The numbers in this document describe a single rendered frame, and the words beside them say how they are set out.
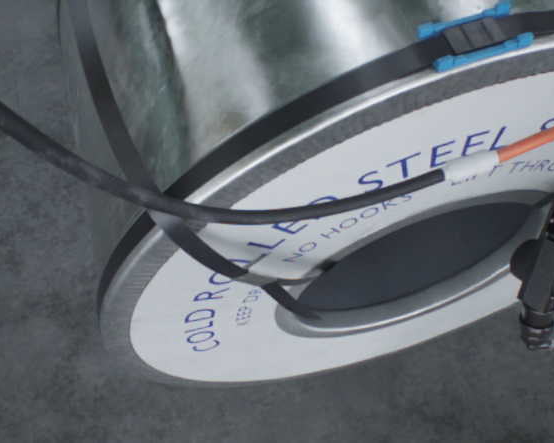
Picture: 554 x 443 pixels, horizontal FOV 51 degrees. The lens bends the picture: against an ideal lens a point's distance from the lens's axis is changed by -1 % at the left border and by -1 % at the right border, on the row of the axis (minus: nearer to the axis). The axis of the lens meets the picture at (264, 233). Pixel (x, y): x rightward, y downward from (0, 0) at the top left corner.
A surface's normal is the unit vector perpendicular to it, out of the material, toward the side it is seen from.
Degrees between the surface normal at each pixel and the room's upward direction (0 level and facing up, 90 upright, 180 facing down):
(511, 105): 90
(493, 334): 0
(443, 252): 34
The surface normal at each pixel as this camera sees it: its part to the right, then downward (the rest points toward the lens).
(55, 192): -0.07, -0.45
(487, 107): 0.27, 0.85
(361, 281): 0.15, -0.51
